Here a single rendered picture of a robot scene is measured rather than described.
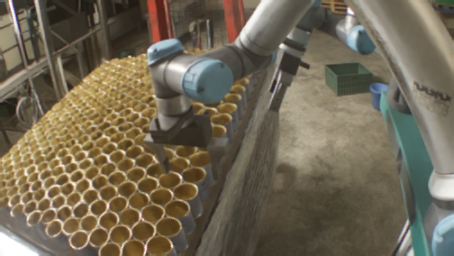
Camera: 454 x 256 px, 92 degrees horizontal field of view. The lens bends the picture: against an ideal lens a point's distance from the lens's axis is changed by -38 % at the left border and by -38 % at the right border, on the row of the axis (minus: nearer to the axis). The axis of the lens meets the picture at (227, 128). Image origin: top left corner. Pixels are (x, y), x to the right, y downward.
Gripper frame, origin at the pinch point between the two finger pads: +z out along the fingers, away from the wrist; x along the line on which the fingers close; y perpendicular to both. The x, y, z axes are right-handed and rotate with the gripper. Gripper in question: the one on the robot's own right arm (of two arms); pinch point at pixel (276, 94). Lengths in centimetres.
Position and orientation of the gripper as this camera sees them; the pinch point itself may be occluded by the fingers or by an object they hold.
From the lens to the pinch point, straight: 87.0
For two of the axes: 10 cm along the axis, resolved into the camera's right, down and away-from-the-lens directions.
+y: 9.4, 3.3, 0.1
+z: -3.0, 8.5, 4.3
